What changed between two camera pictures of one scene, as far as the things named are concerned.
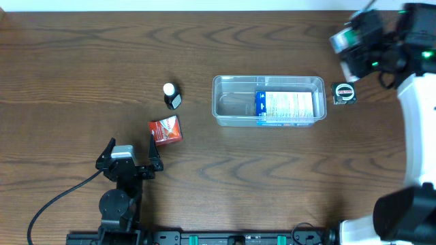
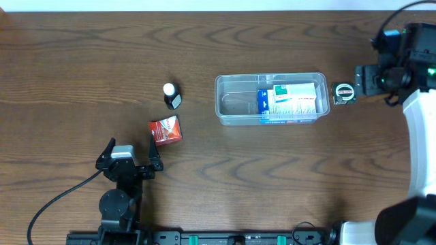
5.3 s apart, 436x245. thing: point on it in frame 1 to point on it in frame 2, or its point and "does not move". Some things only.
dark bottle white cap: (172, 96) does not move
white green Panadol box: (342, 41) to (294, 91)
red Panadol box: (166, 131) does not move
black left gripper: (156, 163) does not move
